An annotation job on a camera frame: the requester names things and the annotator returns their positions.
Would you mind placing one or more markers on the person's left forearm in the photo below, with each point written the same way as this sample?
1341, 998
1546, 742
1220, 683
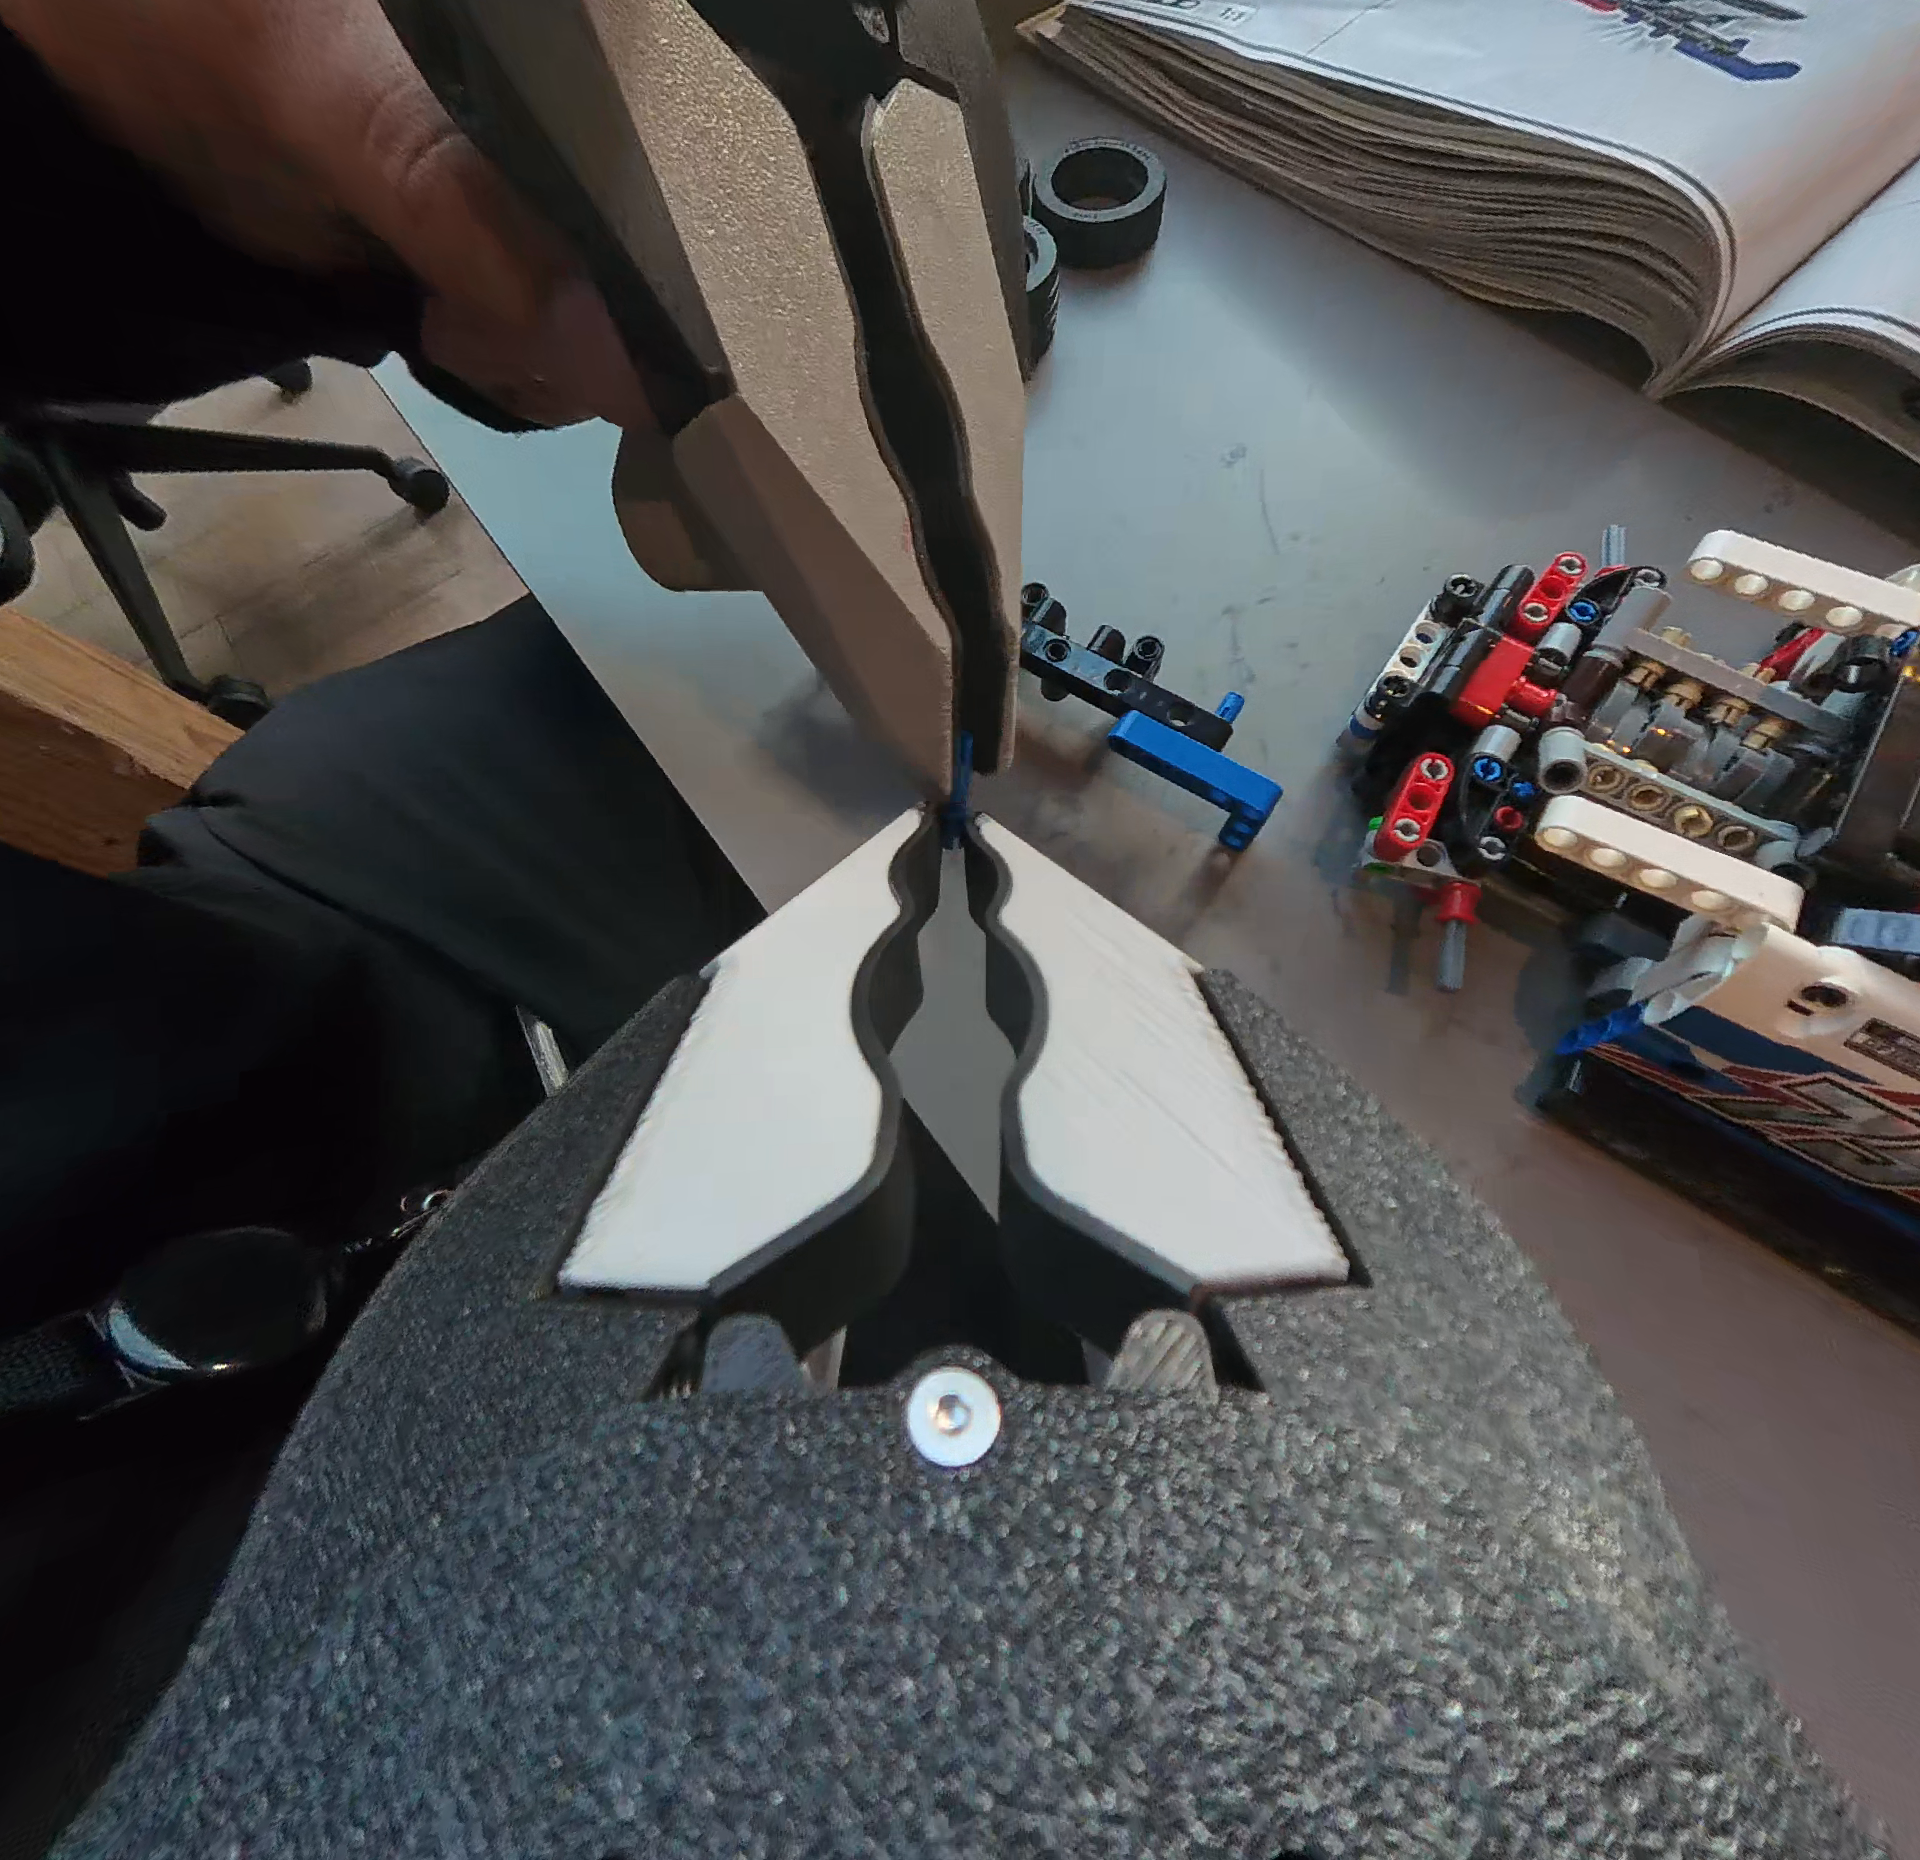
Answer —
153, 314

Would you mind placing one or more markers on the black office chair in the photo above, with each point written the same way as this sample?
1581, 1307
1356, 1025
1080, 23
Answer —
299, 454

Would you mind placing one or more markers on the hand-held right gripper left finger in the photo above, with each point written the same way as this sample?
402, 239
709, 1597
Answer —
736, 1109

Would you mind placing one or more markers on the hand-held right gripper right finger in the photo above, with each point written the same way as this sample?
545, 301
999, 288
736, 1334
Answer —
1155, 1140

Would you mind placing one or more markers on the instruction booklet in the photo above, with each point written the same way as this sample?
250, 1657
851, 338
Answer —
1502, 165

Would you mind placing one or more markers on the blue pin piece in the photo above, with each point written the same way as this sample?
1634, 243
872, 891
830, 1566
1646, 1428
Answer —
961, 780

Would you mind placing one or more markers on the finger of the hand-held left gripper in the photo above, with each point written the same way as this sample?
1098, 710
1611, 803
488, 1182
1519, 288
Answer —
736, 240
975, 330

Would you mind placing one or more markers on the wooden box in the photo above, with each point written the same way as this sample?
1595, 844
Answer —
92, 750

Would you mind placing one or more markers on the toy brick race car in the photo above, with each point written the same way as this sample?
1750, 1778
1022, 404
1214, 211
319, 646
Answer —
1651, 780

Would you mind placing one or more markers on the person's left hand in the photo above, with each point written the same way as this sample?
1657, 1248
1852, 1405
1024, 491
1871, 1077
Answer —
227, 75

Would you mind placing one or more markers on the black beam brick assembly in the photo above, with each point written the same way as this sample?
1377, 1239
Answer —
1184, 750

